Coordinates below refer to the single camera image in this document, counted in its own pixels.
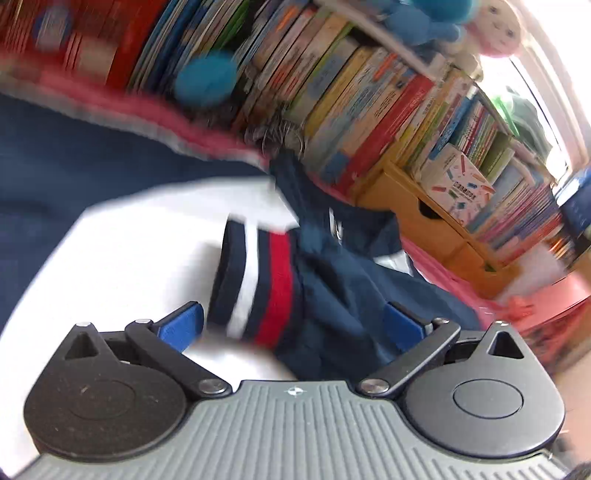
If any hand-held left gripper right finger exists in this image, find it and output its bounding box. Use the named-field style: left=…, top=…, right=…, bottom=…
left=358, top=302, right=527, bottom=398

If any navy and white jacket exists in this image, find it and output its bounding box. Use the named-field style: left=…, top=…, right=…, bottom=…
left=0, top=92, right=483, bottom=478

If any pink folder stand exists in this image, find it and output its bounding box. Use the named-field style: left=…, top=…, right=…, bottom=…
left=503, top=281, right=591, bottom=370

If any miniature black bicycle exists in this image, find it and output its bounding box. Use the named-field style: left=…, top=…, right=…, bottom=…
left=245, top=115, right=308, bottom=153

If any teal folded cloth stack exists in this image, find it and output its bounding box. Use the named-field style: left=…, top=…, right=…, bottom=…
left=510, top=92, right=555, bottom=153

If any green clover toy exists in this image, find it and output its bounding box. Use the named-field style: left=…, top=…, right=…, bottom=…
left=496, top=95, right=515, bottom=125

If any pink rabbit print blanket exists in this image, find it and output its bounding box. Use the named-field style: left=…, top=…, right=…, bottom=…
left=0, top=51, right=591, bottom=384

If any wooden drawer organizer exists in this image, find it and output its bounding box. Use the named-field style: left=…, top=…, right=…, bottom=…
left=351, top=161, right=518, bottom=298

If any pink and white rabbit plush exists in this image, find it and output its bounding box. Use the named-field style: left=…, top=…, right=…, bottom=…
left=466, top=0, right=525, bottom=61

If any white colourful print card box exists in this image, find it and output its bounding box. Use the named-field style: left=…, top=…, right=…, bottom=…
left=420, top=143, right=497, bottom=227

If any row of colourful books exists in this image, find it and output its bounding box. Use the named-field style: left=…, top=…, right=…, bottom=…
left=124, top=0, right=578, bottom=264

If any blue robot cat plush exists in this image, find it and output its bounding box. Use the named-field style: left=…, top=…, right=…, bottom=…
left=383, top=0, right=478, bottom=47

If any dark blue carton box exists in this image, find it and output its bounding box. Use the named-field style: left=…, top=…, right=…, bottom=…
left=558, top=168, right=591, bottom=227

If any blue round plush ball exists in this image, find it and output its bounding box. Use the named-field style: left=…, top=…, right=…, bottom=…
left=174, top=52, right=238, bottom=108

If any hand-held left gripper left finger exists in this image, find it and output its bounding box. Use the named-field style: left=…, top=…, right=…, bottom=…
left=62, top=302, right=234, bottom=398

